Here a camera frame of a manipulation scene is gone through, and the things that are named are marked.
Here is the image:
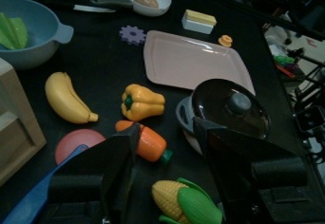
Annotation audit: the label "blue plastic spatula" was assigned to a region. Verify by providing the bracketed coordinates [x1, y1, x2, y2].
[0, 143, 89, 224]

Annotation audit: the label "green toy leaf vegetable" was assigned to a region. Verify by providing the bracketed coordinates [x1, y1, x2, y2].
[0, 11, 29, 51]

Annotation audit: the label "toy knife grey handle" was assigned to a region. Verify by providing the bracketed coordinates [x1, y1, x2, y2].
[72, 0, 135, 14]

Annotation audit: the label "yellow toy bell pepper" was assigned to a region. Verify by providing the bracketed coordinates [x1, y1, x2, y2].
[119, 83, 166, 122]

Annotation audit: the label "wooden box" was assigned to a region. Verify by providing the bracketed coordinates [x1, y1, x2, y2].
[0, 57, 48, 187]

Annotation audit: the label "orange toy carrot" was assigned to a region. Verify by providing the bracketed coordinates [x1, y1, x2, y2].
[114, 120, 174, 165]

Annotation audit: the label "light blue plastic bowl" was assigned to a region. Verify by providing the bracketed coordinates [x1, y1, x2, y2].
[0, 0, 75, 70]

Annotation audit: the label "small orange toy cap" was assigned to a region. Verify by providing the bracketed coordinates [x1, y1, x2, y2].
[217, 34, 234, 48]

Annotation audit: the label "pink plastic tray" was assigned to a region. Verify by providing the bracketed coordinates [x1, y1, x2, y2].
[142, 29, 257, 96]

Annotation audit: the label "grey pot with glass lid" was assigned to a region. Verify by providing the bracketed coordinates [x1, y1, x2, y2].
[175, 78, 271, 156]

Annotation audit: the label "yellow toy banana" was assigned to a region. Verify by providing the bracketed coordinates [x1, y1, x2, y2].
[44, 71, 100, 124]

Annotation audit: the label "yellow white butter block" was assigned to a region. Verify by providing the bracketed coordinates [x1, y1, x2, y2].
[180, 9, 218, 35]

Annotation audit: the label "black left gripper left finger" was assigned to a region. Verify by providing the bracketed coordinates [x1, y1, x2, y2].
[41, 121, 142, 224]

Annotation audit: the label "pink round plate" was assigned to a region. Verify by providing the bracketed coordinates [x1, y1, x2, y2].
[53, 128, 107, 166]

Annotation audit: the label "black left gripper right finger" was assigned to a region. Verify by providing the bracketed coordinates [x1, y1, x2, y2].
[192, 117, 325, 224]

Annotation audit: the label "toy corn cob green husk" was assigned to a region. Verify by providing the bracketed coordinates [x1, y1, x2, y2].
[151, 177, 225, 224]

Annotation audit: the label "purple toy gear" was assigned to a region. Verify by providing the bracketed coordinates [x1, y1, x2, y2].
[118, 25, 147, 47]

